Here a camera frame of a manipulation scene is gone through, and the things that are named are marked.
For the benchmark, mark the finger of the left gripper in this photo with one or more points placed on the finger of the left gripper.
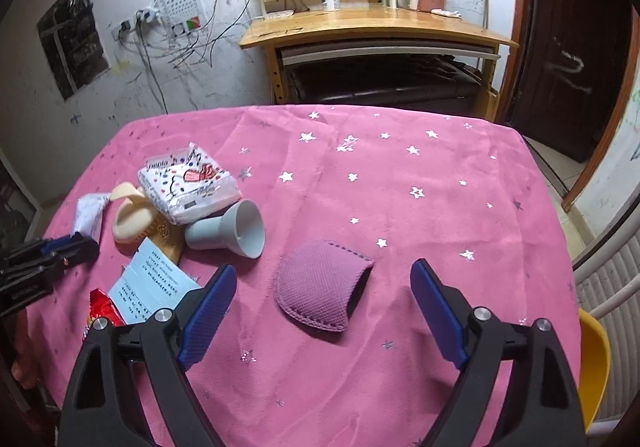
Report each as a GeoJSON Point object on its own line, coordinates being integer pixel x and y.
{"type": "Point", "coordinates": [63, 244]}
{"type": "Point", "coordinates": [87, 252]}

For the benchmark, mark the red snack wrapper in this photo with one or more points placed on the red snack wrapper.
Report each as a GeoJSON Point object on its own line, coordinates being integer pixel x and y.
{"type": "Point", "coordinates": [101, 306]}

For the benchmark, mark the beige sponge puff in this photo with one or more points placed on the beige sponge puff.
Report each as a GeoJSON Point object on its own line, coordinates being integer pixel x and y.
{"type": "Point", "coordinates": [135, 218]}

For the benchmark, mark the white metal chair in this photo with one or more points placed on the white metal chair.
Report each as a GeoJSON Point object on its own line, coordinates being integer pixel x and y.
{"type": "Point", "coordinates": [618, 312]}

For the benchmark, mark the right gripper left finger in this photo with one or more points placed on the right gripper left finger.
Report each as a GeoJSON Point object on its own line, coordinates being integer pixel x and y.
{"type": "Point", "coordinates": [102, 406]}

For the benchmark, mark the grey foil wrapper pack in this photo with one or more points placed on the grey foil wrapper pack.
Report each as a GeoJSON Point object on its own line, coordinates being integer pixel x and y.
{"type": "Point", "coordinates": [89, 215]}

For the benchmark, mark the white printed paper leaflet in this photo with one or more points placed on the white printed paper leaflet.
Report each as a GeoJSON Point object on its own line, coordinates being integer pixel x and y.
{"type": "Point", "coordinates": [149, 282]}

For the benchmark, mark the yellow plastic trash bin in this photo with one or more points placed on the yellow plastic trash bin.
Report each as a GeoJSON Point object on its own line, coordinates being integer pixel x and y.
{"type": "Point", "coordinates": [595, 365]}

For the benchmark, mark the white printed tissue pack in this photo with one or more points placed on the white printed tissue pack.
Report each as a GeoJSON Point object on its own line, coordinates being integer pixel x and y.
{"type": "Point", "coordinates": [187, 185]}

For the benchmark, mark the white louvered cabinet door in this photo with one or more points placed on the white louvered cabinet door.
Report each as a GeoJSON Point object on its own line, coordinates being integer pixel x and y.
{"type": "Point", "coordinates": [613, 258]}

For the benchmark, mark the wooden desk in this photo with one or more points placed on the wooden desk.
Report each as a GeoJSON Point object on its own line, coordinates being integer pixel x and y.
{"type": "Point", "coordinates": [349, 32]}

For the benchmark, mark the dark wooden door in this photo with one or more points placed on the dark wooden door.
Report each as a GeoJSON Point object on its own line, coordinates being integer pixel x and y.
{"type": "Point", "coordinates": [568, 69]}

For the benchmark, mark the grey plastic funnel cup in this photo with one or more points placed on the grey plastic funnel cup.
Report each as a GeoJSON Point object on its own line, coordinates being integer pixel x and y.
{"type": "Point", "coordinates": [240, 229]}

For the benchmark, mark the purple mesh pouch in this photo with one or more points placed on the purple mesh pouch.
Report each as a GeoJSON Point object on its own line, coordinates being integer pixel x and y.
{"type": "Point", "coordinates": [319, 283]}

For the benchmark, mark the white power strip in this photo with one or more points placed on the white power strip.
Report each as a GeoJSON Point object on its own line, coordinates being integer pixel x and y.
{"type": "Point", "coordinates": [147, 17]}

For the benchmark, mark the white jar green lid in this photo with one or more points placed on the white jar green lid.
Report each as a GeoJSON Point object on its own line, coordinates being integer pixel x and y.
{"type": "Point", "coordinates": [330, 5]}

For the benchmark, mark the pink star tablecloth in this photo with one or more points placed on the pink star tablecloth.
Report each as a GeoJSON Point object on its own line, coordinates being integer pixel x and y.
{"type": "Point", "coordinates": [388, 187]}

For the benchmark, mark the person's hand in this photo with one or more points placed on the person's hand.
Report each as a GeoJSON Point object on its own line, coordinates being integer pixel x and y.
{"type": "Point", "coordinates": [25, 368]}

